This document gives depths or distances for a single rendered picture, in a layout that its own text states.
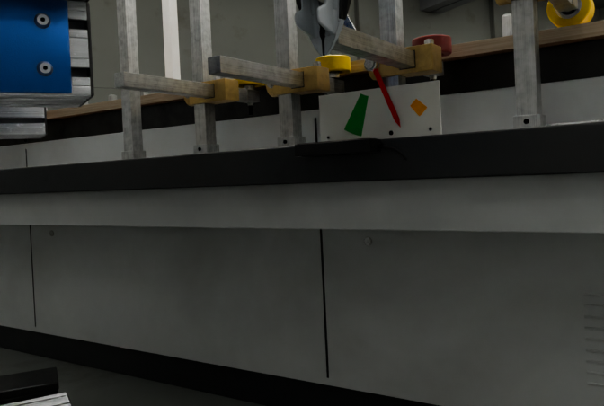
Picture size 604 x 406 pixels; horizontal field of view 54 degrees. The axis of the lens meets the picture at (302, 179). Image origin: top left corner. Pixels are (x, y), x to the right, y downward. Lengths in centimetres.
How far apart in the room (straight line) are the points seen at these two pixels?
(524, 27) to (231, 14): 757
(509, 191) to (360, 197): 30
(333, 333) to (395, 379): 19
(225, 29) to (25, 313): 643
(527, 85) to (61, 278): 173
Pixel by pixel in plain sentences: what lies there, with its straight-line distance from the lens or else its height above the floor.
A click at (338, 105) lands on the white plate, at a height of 78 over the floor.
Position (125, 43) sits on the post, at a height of 100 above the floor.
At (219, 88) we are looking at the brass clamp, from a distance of 141.
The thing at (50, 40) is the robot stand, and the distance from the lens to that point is 60.
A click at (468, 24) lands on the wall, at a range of 1097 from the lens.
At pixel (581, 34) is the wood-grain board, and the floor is 88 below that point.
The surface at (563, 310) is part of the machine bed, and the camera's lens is 134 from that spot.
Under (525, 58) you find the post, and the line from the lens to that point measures 110.
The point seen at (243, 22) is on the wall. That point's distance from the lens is 859.
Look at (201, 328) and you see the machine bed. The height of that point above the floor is 20.
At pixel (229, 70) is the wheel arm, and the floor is 83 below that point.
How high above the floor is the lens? 64
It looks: 1 degrees down
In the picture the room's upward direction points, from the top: 3 degrees counter-clockwise
